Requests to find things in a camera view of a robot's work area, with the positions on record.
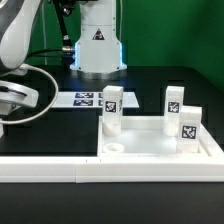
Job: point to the white square tabletop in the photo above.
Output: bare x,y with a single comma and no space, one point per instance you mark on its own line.
141,136

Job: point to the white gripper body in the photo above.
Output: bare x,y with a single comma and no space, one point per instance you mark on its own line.
13,96

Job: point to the white base tag plate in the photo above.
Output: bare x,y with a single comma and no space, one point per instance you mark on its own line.
90,100

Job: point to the white L-shaped obstacle wall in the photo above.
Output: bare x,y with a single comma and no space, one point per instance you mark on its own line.
118,168

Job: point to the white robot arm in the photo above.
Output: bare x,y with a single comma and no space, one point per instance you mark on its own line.
97,51

